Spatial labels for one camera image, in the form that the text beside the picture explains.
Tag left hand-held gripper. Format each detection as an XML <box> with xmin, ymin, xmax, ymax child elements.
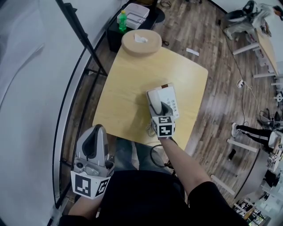
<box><xmin>70</xmin><ymin>124</ymin><xmax>115</xmax><ymax>200</ymax></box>

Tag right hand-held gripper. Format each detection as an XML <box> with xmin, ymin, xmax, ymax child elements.
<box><xmin>148</xmin><ymin>101</ymin><xmax>176</xmax><ymax>139</ymax></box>

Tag white telephone handset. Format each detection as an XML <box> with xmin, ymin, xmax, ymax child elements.
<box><xmin>147</xmin><ymin>89</ymin><xmax>165</xmax><ymax>115</ymax></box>

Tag person's left forearm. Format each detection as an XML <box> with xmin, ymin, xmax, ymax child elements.
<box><xmin>68</xmin><ymin>195</ymin><xmax>103</xmax><ymax>222</ymax></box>

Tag person's right forearm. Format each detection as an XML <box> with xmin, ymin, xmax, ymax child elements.
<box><xmin>161</xmin><ymin>136</ymin><xmax>213</xmax><ymax>200</ymax></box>

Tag white telephone base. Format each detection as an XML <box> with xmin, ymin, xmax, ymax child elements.
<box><xmin>146</xmin><ymin>83</ymin><xmax>181</xmax><ymax>121</ymax></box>

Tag person's blue jeans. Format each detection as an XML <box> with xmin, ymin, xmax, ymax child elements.
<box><xmin>114</xmin><ymin>137</ymin><xmax>173</xmax><ymax>175</ymax></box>

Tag round cork tissue box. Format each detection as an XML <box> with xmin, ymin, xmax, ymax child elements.
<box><xmin>122</xmin><ymin>29</ymin><xmax>163</xmax><ymax>57</ymax></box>

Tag person's black shirt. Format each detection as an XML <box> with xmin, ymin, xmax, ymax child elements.
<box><xmin>59</xmin><ymin>169</ymin><xmax>249</xmax><ymax>226</ymax></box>

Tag black low cabinet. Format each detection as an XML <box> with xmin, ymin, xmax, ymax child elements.
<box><xmin>107</xmin><ymin>12</ymin><xmax>156</xmax><ymax>53</ymax></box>

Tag white floor bar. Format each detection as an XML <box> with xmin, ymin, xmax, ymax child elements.
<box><xmin>227</xmin><ymin>139</ymin><xmax>260</xmax><ymax>153</ymax></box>
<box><xmin>210</xmin><ymin>174</ymin><xmax>236</xmax><ymax>196</ymax></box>

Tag green plastic bottle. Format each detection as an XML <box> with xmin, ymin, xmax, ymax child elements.
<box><xmin>118</xmin><ymin>10</ymin><xmax>127</xmax><ymax>34</ymax></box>

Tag white rectangular box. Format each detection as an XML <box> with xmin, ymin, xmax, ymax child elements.
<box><xmin>117</xmin><ymin>2</ymin><xmax>150</xmax><ymax>30</ymax></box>

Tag black slanted pole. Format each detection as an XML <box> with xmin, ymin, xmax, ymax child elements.
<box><xmin>55</xmin><ymin>0</ymin><xmax>108</xmax><ymax>76</ymax></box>

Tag wooden table white legs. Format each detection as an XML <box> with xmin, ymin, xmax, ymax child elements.
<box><xmin>233</xmin><ymin>28</ymin><xmax>283</xmax><ymax>79</ymax></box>

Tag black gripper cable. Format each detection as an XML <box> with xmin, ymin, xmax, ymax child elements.
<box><xmin>150</xmin><ymin>144</ymin><xmax>176</xmax><ymax>175</ymax></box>

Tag large whiteboard black frame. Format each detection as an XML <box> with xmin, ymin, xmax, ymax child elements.
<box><xmin>0</xmin><ymin>0</ymin><xmax>107</xmax><ymax>226</ymax></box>

